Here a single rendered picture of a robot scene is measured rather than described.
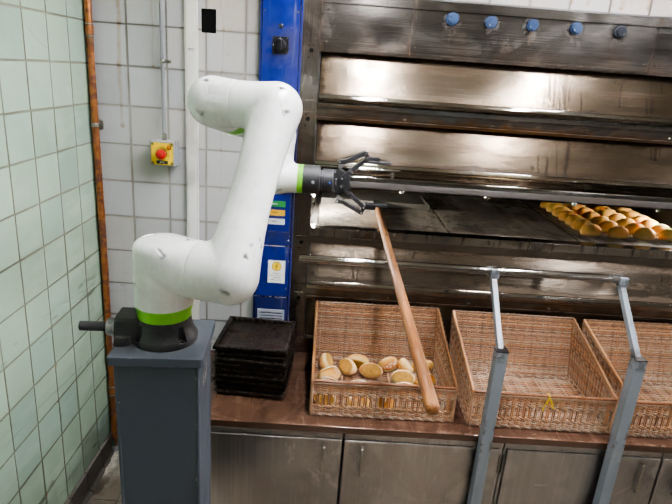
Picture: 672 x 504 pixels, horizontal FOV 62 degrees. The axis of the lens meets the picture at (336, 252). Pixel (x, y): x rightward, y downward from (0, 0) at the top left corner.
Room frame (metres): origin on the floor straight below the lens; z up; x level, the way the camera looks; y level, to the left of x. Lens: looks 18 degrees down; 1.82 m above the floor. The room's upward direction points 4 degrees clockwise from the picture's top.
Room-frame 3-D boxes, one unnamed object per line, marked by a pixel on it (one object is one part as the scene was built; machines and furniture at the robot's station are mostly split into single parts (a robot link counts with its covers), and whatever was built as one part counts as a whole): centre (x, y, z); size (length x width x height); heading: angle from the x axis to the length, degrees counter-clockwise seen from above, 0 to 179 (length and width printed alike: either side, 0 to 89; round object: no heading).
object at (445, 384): (2.05, -0.21, 0.72); 0.56 x 0.49 x 0.28; 92
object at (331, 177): (1.75, 0.02, 1.49); 0.09 x 0.07 x 0.08; 91
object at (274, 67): (3.23, 0.29, 1.07); 1.93 x 0.16 x 2.15; 1
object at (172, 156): (2.25, 0.72, 1.46); 0.10 x 0.07 x 0.10; 91
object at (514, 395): (2.06, -0.81, 0.72); 0.56 x 0.49 x 0.28; 91
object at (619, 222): (2.78, -1.35, 1.21); 0.61 x 0.48 x 0.06; 1
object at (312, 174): (1.76, 0.09, 1.49); 0.12 x 0.06 x 0.09; 1
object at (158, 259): (1.17, 0.37, 1.36); 0.16 x 0.13 x 0.19; 74
